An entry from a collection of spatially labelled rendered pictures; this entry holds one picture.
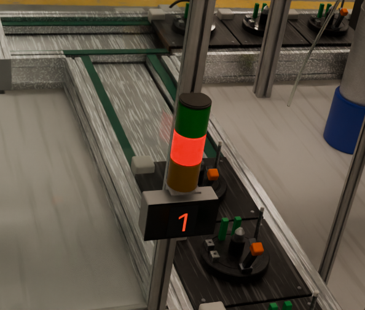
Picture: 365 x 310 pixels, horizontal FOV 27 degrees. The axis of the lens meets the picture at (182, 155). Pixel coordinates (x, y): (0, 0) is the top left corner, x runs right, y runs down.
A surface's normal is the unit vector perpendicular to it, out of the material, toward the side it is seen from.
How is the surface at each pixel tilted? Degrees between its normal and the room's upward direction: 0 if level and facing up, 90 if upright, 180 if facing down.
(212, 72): 90
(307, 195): 0
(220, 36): 0
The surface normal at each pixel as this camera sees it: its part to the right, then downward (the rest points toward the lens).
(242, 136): 0.13, -0.83
